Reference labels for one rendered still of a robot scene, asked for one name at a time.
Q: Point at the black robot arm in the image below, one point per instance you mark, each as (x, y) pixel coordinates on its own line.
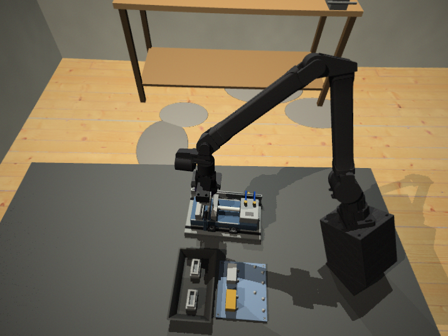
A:
(355, 211)

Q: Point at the yellow block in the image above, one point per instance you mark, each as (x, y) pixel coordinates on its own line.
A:
(230, 304)

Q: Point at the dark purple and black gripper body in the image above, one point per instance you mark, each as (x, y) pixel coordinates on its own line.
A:
(218, 181)

